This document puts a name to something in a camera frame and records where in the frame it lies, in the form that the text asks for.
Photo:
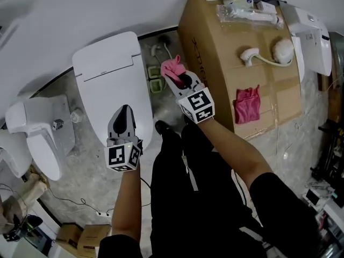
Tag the pink microfibre cloth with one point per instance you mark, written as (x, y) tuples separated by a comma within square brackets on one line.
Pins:
[(247, 105), (172, 68)]

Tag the small cardboard box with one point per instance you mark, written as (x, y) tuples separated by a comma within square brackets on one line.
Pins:
[(68, 234), (92, 238)]

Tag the white fluffy round pad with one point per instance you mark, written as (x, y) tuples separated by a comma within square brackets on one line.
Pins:
[(283, 50)]

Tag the beige paper bag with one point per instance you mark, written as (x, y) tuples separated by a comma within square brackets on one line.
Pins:
[(29, 192)]

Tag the person's black left shoe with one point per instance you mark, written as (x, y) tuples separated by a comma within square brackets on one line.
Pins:
[(165, 129)]

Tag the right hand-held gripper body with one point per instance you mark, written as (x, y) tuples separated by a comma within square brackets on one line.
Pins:
[(197, 103)]

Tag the small green brush holder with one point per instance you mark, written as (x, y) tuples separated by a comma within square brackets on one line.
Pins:
[(154, 72)]

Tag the person's dark shirt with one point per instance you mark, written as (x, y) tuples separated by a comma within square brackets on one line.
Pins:
[(282, 211)]

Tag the large cardboard box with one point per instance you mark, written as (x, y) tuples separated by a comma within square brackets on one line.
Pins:
[(209, 63)]

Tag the white power strip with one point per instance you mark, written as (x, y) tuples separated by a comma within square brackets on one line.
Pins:
[(102, 214)]

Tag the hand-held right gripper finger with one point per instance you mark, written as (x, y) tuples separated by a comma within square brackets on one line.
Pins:
[(174, 89), (198, 81)]

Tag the small white box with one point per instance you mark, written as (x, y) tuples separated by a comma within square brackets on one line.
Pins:
[(264, 6)]

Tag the white toilet with tank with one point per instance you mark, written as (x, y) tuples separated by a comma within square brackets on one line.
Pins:
[(306, 12), (35, 128)]

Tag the person's left forearm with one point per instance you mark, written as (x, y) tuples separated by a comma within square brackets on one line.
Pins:
[(126, 203)]

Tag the white flat-lid smart toilet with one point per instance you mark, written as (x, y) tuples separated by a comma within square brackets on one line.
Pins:
[(115, 77)]

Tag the bagged white brush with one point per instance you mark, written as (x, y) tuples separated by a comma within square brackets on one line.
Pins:
[(250, 15)]

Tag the white round pipe fitting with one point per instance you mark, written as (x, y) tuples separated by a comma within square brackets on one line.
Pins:
[(76, 115)]

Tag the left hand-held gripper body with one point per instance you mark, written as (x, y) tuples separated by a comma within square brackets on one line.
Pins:
[(118, 154)]

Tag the person's black trousers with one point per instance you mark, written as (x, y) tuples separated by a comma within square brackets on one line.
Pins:
[(188, 197)]

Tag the black metal rack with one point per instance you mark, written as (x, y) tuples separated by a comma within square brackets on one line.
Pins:
[(330, 149)]

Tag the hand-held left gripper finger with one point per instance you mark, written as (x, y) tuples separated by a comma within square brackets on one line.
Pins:
[(130, 128), (114, 125)]

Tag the person's right forearm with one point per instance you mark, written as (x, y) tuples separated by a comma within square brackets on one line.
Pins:
[(231, 149)]

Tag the large green brush holder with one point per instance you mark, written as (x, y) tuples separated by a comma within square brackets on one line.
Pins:
[(156, 85)]

